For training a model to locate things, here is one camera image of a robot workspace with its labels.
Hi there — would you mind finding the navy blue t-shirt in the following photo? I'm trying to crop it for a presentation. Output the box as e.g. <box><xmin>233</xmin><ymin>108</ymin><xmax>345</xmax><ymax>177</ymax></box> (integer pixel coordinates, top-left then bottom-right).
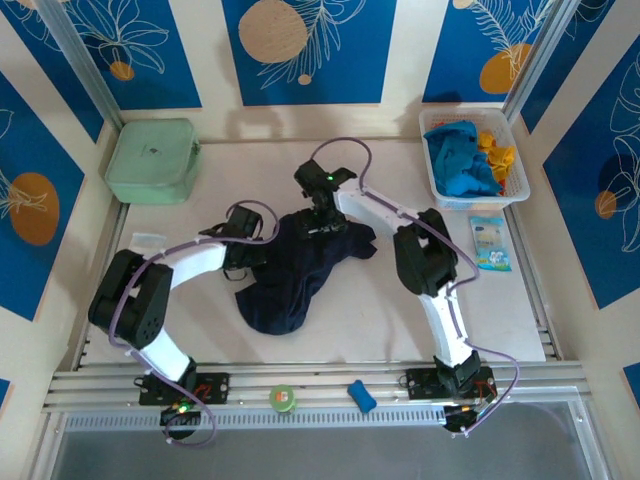
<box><xmin>234</xmin><ymin>209</ymin><xmax>379</xmax><ymax>337</ymax></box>

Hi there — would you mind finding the small clear plastic bag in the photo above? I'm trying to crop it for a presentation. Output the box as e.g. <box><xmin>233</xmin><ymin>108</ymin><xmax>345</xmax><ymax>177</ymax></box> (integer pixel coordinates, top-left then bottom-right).
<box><xmin>130</xmin><ymin>231</ymin><xmax>166</xmax><ymax>251</ymax></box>

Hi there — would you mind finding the mint green zip case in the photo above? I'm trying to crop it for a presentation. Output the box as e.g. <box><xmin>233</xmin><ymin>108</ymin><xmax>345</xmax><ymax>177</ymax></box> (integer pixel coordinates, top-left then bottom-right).
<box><xmin>103</xmin><ymin>117</ymin><xmax>204</xmax><ymax>205</ymax></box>

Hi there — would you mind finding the bright blue t-shirt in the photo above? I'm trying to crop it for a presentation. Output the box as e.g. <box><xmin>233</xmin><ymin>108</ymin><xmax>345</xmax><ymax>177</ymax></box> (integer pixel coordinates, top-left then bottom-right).
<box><xmin>423</xmin><ymin>120</ymin><xmax>503</xmax><ymax>199</ymax></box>

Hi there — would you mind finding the green tape roll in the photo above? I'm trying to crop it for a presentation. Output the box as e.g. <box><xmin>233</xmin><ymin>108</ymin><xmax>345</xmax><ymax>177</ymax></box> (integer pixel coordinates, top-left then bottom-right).
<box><xmin>268</xmin><ymin>383</ymin><xmax>297</xmax><ymax>414</ymax></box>

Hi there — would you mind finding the yellow orange t-shirt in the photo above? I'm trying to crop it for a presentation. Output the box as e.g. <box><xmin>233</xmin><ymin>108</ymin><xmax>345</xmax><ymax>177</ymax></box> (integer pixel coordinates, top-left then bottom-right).
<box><xmin>477</xmin><ymin>128</ymin><xmax>517</xmax><ymax>195</ymax></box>

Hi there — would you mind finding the blue wet wipes packet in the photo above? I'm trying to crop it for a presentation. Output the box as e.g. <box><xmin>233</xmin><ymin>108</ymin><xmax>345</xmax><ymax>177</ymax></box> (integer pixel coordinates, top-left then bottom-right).
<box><xmin>468</xmin><ymin>215</ymin><xmax>514</xmax><ymax>273</ymax></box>

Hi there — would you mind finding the blue bone-shaped toy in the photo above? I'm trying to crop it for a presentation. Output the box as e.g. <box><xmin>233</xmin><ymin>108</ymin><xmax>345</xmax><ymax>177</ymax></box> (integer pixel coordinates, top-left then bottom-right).
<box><xmin>347</xmin><ymin>379</ymin><xmax>377</xmax><ymax>414</ymax></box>

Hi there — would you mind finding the white plastic basket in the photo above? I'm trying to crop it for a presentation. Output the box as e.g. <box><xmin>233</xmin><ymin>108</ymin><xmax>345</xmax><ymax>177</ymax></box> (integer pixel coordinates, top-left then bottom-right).
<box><xmin>418</xmin><ymin>107</ymin><xmax>531</xmax><ymax>211</ymax></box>

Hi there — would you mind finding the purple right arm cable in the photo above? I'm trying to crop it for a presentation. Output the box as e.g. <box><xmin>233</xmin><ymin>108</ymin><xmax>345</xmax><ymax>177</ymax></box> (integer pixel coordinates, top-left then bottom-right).
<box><xmin>312</xmin><ymin>137</ymin><xmax>522</xmax><ymax>437</ymax></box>

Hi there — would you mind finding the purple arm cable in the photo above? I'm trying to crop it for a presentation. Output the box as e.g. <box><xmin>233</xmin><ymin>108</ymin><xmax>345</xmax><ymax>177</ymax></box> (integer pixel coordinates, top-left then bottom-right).
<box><xmin>312</xmin><ymin>137</ymin><xmax>522</xmax><ymax>437</ymax></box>
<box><xmin>108</xmin><ymin>199</ymin><xmax>281</xmax><ymax>449</ymax></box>

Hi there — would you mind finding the blue floral wall panel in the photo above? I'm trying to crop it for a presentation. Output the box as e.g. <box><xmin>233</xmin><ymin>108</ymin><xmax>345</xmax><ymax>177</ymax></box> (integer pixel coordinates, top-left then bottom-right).
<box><xmin>519</xmin><ymin>0</ymin><xmax>617</xmax><ymax>135</ymax></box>
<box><xmin>0</xmin><ymin>69</ymin><xmax>86</xmax><ymax>322</ymax></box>
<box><xmin>422</xmin><ymin>0</ymin><xmax>569</xmax><ymax>105</ymax></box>
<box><xmin>64</xmin><ymin>0</ymin><xmax>204</xmax><ymax>111</ymax></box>
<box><xmin>222</xmin><ymin>0</ymin><xmax>399</xmax><ymax>107</ymax></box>
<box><xmin>542</xmin><ymin>47</ymin><xmax>640</xmax><ymax>311</ymax></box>
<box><xmin>0</xmin><ymin>9</ymin><xmax>105</xmax><ymax>145</ymax></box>

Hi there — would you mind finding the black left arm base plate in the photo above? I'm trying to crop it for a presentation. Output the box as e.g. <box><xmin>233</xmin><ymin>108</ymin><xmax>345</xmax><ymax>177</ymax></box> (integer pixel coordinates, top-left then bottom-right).
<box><xmin>138</xmin><ymin>372</ymin><xmax>231</xmax><ymax>407</ymax></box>

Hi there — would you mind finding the aluminium table edge rail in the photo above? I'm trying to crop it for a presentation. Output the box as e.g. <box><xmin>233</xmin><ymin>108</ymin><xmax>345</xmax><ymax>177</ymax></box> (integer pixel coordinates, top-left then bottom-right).
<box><xmin>42</xmin><ymin>359</ymin><xmax>594</xmax><ymax>416</ymax></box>

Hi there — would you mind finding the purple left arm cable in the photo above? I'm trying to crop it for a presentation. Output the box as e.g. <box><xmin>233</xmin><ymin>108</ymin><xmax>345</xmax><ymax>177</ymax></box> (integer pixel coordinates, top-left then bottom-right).
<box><xmin>108</xmin><ymin>199</ymin><xmax>281</xmax><ymax>449</ymax></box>

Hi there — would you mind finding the grey slotted cable duct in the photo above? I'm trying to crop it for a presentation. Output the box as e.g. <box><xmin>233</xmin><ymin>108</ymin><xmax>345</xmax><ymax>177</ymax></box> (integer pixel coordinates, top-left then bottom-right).
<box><xmin>62</xmin><ymin>405</ymin><xmax>451</xmax><ymax>432</ymax></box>

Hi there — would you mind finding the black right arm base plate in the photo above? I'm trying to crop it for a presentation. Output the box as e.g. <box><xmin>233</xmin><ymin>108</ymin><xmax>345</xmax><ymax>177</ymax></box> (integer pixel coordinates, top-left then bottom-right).
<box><xmin>405</xmin><ymin>366</ymin><xmax>496</xmax><ymax>401</ymax></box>

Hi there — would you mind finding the aluminium frame post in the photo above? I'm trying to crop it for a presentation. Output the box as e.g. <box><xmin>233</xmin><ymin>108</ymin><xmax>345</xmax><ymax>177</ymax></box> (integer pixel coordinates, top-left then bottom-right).
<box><xmin>501</xmin><ymin>0</ymin><xmax>584</xmax><ymax>121</ymax></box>
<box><xmin>37</xmin><ymin>0</ymin><xmax>125</xmax><ymax>130</ymax></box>

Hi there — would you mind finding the aluminium side rail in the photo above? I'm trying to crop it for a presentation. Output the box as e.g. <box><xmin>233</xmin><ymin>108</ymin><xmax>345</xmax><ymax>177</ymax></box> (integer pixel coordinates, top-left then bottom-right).
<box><xmin>503</xmin><ymin>205</ymin><xmax>560</xmax><ymax>361</ymax></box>

